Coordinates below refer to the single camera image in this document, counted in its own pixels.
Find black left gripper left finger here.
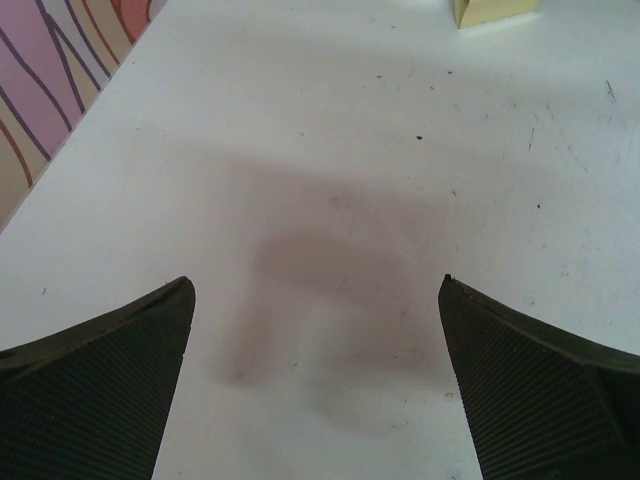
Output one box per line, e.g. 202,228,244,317
1,277,195,479

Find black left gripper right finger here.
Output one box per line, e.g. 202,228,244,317
438,276,639,479

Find yellow sticky note pad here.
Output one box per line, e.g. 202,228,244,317
453,0,540,29

